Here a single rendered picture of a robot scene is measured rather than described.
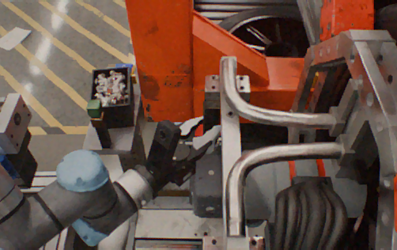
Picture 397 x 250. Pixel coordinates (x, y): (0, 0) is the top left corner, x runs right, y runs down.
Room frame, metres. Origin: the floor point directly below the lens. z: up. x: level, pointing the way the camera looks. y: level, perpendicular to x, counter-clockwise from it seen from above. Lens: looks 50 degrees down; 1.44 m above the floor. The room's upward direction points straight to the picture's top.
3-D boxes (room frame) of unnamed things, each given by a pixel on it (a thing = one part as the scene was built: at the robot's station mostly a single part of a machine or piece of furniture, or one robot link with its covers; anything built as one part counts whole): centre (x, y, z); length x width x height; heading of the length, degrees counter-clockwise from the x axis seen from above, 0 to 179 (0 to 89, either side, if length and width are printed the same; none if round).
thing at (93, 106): (0.74, 0.32, 0.64); 0.04 x 0.04 x 0.04; 89
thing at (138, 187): (0.37, 0.13, 0.81); 0.08 x 0.05 x 0.08; 45
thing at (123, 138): (0.94, 0.32, 0.44); 0.43 x 0.17 x 0.03; 179
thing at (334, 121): (0.45, -0.13, 1.03); 0.19 x 0.18 x 0.11; 89
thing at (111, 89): (0.92, 0.32, 0.51); 0.20 x 0.14 x 0.13; 8
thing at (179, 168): (0.43, 0.07, 0.80); 0.12 x 0.08 x 0.09; 135
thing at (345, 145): (0.26, -0.13, 1.03); 0.19 x 0.18 x 0.11; 89
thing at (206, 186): (0.66, -0.17, 0.26); 0.42 x 0.18 x 0.35; 89
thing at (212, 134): (0.48, -0.02, 0.81); 0.09 x 0.03 x 0.06; 127
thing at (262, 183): (0.35, -0.18, 0.85); 0.21 x 0.14 x 0.14; 89
